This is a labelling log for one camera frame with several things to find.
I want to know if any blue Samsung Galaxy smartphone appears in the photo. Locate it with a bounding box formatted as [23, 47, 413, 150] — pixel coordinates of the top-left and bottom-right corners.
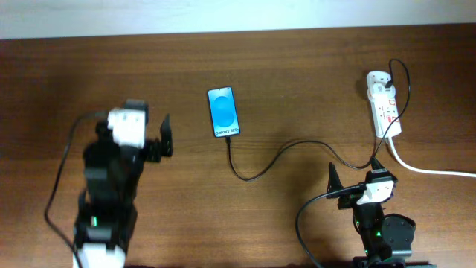
[208, 86, 240, 138]

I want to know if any black USB charging cable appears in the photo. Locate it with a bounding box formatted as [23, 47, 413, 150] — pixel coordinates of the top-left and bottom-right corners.
[225, 58, 412, 182]

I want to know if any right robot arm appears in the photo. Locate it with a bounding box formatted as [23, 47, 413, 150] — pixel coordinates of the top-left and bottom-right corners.
[327, 159, 416, 267]

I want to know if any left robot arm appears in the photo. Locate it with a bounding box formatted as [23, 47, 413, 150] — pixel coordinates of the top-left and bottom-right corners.
[73, 100, 173, 267]

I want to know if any white USB charger plug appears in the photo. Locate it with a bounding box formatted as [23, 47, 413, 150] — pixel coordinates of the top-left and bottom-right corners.
[367, 82, 396, 102]

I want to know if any white power strip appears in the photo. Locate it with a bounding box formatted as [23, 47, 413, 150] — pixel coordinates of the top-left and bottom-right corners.
[367, 71, 402, 138]

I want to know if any white power strip cord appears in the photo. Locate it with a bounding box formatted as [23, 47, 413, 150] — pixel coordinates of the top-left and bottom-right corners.
[387, 135, 476, 179]

